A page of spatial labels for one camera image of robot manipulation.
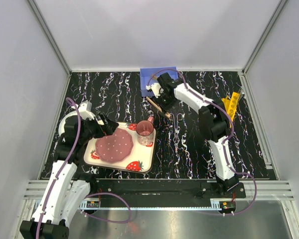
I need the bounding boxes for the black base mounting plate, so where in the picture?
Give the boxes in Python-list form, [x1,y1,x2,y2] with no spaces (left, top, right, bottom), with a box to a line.
[85,179,246,199]

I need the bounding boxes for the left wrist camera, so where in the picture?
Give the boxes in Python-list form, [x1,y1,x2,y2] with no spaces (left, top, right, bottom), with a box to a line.
[78,101,96,120]

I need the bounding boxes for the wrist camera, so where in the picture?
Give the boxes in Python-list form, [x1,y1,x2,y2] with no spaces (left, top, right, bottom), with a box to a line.
[146,83,163,98]
[78,101,96,120]

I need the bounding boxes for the pink enamel mug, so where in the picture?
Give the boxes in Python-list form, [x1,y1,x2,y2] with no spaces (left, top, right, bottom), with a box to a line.
[136,116,154,146]

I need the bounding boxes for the left power connector box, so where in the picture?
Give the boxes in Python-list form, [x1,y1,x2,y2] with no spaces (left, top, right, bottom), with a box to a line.
[86,200,100,210]

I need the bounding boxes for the test tube brush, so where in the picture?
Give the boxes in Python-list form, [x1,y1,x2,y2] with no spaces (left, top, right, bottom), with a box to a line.
[149,73,159,80]

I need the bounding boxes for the yellow test tube rack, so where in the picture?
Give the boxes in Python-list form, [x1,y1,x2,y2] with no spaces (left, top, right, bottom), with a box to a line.
[222,92,242,121]

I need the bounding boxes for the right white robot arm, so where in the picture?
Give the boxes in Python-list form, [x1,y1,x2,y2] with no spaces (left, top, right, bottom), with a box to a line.
[146,73,239,198]

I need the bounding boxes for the wooden test tube clamp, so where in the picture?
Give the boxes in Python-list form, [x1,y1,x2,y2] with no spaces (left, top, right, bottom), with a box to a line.
[146,97,171,119]

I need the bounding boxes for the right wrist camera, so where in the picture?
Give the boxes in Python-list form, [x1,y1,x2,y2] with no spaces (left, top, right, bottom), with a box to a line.
[146,83,163,98]

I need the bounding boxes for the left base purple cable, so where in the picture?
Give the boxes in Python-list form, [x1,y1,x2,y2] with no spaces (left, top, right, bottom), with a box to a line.
[82,192,133,223]

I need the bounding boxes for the pink dotted plate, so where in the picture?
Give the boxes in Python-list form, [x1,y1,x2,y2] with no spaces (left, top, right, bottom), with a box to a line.
[95,128,134,163]

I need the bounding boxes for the metal crucible tongs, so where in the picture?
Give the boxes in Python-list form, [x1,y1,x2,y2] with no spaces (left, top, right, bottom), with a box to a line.
[169,114,183,153]

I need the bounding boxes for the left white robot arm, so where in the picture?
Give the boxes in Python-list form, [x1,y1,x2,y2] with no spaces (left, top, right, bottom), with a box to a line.
[19,98,119,239]

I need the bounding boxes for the power connector box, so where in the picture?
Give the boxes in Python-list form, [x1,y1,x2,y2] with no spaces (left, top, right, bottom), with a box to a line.
[86,200,100,210]
[221,201,236,211]

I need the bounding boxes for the blue plastic box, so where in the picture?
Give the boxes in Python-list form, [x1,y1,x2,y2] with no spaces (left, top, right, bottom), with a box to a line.
[140,67,178,97]

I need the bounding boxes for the right power connector box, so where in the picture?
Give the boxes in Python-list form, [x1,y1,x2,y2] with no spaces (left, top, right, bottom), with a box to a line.
[221,201,236,211]

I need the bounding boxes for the white paper plate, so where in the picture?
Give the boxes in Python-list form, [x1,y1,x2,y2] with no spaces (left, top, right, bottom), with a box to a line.
[58,117,65,136]

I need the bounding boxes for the strawberry pattern tray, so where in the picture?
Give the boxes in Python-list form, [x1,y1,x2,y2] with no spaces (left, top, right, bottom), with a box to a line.
[83,122,155,173]

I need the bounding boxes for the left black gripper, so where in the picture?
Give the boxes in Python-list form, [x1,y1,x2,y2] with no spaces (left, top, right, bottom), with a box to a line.
[79,112,119,144]

